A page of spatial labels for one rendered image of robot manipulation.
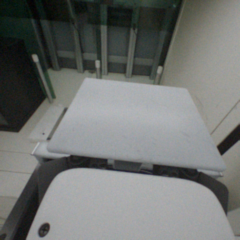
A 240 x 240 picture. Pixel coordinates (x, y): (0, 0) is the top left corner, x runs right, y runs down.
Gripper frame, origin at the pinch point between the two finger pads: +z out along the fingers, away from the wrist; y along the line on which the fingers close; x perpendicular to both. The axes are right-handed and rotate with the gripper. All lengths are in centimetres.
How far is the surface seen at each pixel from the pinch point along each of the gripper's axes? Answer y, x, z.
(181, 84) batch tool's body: 15.1, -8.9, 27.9
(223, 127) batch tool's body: 14.9, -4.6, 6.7
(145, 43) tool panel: 9, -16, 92
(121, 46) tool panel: -6, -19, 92
